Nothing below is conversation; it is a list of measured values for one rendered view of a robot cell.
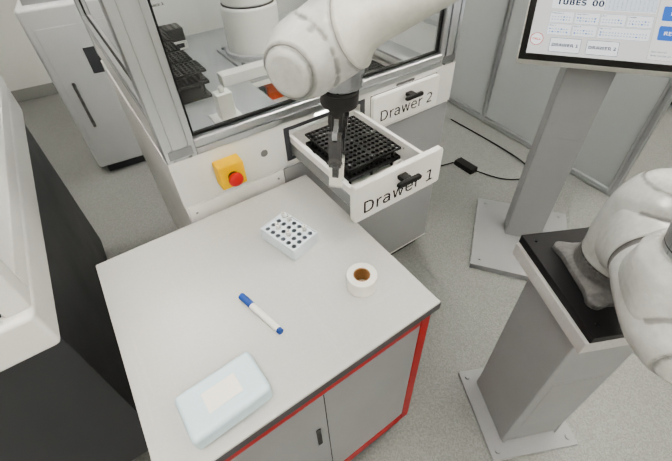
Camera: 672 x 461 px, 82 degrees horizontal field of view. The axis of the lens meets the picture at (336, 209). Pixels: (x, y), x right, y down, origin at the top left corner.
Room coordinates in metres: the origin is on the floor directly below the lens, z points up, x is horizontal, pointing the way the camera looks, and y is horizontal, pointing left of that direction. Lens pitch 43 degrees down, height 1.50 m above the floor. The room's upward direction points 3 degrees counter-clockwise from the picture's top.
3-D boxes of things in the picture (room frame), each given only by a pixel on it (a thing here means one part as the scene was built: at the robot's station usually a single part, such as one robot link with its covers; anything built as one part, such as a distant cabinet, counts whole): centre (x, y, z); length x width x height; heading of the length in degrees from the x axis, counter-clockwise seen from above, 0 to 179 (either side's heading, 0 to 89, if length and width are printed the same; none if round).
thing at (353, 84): (0.70, -0.02, 1.20); 0.09 x 0.09 x 0.06
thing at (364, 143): (0.94, -0.05, 0.87); 0.22 x 0.18 x 0.06; 33
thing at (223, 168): (0.85, 0.28, 0.88); 0.07 x 0.05 x 0.07; 123
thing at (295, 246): (0.69, 0.12, 0.78); 0.12 x 0.08 x 0.04; 47
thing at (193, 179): (1.47, 0.24, 0.87); 1.02 x 0.95 x 0.14; 123
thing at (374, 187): (0.77, -0.16, 0.87); 0.29 x 0.02 x 0.11; 123
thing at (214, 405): (0.29, 0.22, 0.78); 0.15 x 0.10 x 0.04; 125
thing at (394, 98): (1.21, -0.25, 0.87); 0.29 x 0.02 x 0.11; 123
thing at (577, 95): (1.32, -0.93, 0.51); 0.50 x 0.45 x 1.02; 159
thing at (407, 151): (0.94, -0.05, 0.86); 0.40 x 0.26 x 0.06; 33
